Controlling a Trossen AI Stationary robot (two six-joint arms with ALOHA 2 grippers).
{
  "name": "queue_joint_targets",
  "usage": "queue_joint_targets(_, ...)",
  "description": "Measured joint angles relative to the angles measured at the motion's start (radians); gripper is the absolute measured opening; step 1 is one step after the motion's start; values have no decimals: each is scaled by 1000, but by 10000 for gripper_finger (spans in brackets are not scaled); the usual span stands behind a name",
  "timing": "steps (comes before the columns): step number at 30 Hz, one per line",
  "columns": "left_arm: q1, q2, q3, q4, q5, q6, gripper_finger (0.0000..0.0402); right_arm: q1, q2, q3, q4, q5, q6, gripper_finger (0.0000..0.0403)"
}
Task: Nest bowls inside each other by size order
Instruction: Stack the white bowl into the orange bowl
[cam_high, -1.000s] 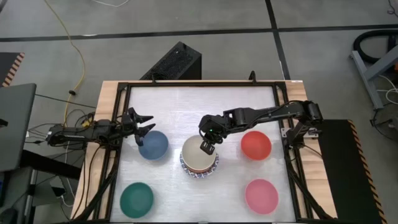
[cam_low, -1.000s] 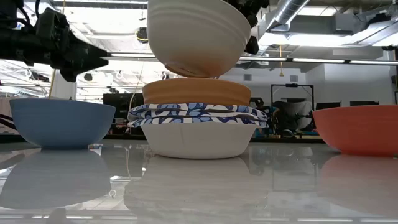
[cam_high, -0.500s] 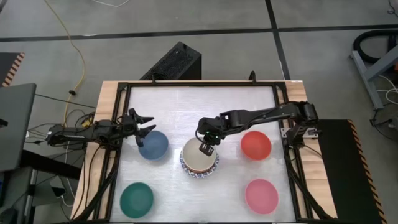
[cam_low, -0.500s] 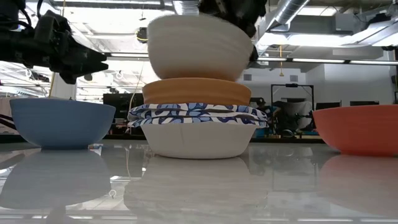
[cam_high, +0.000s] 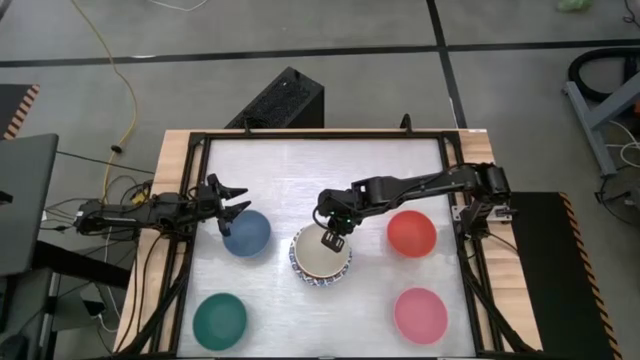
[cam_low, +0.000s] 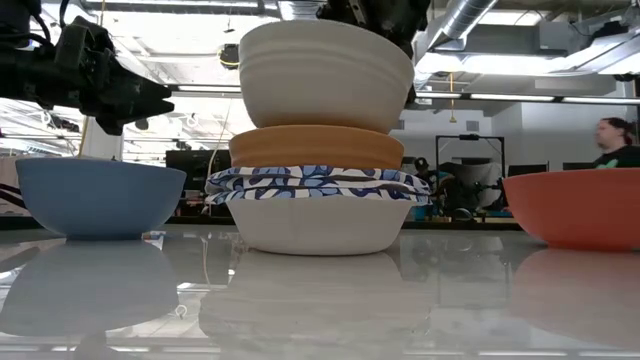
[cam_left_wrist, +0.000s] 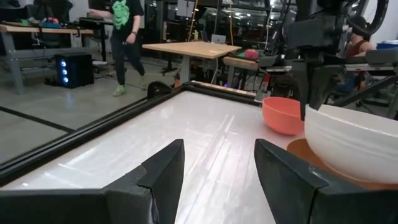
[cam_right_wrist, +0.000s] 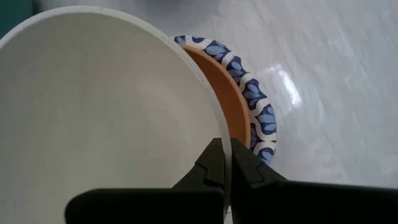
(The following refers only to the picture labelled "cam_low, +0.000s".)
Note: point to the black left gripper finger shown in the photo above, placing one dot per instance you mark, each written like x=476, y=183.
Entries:
x=130, y=117
x=135, y=95

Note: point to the cream white plastic bowl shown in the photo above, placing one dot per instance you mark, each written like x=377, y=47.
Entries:
x=325, y=75

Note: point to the blue plastic bowl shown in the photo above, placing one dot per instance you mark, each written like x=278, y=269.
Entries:
x=100, y=200

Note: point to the yellow-orange plastic bowl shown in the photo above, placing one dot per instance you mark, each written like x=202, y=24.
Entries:
x=315, y=147

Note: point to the orange-red plastic bowl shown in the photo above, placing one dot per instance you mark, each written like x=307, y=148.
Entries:
x=580, y=210

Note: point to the linear ceiling light strip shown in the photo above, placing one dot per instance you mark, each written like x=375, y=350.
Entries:
x=210, y=88
x=510, y=97

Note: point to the beige curtain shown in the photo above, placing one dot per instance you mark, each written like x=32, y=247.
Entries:
x=7, y=170

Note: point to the black computer monitor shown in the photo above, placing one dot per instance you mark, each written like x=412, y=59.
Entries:
x=580, y=165
x=525, y=170

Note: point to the black metal rig frame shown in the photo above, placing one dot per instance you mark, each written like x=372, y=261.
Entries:
x=470, y=136

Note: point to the silver spiral air duct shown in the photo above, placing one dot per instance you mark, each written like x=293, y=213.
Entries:
x=465, y=15
x=295, y=10

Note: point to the black ceiling dome camera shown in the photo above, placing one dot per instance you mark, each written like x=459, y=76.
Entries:
x=229, y=55

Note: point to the black metal table frame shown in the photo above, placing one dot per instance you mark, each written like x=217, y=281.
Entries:
x=200, y=221

